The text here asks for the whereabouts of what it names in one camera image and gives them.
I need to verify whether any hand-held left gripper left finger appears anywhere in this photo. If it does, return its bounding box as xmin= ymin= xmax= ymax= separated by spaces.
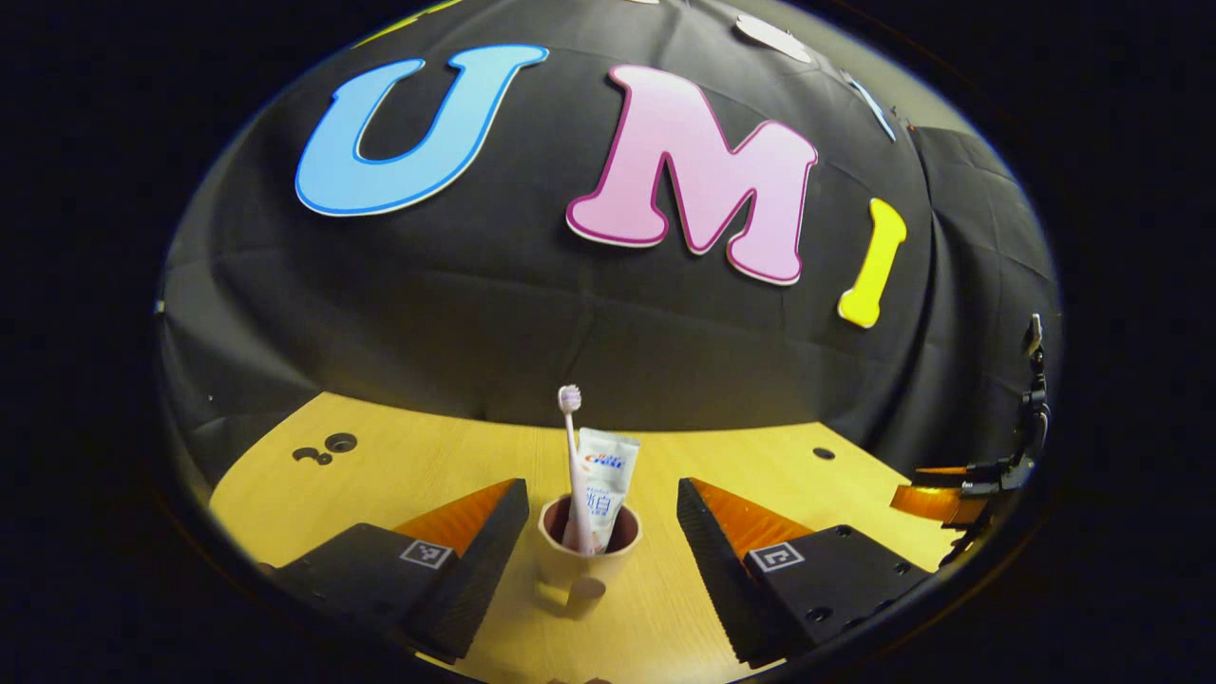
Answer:
xmin=261 ymin=478 xmax=531 ymax=664

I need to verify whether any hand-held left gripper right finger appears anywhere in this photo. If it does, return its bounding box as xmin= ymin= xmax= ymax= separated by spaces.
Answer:
xmin=676 ymin=478 xmax=937 ymax=669

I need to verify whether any beige cup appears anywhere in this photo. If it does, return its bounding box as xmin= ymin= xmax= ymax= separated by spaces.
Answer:
xmin=537 ymin=494 xmax=644 ymax=618

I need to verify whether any white toothbrush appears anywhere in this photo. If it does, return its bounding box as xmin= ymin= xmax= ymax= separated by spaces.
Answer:
xmin=557 ymin=384 xmax=598 ymax=557

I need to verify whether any white toothpaste tube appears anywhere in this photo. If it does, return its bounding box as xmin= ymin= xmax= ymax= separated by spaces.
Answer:
xmin=575 ymin=427 xmax=642 ymax=555

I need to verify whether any wooden desktop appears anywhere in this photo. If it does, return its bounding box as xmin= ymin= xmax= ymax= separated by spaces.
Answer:
xmin=209 ymin=391 xmax=960 ymax=683

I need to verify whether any black backdrop cloth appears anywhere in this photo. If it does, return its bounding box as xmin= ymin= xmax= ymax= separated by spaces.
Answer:
xmin=157 ymin=0 xmax=1060 ymax=495

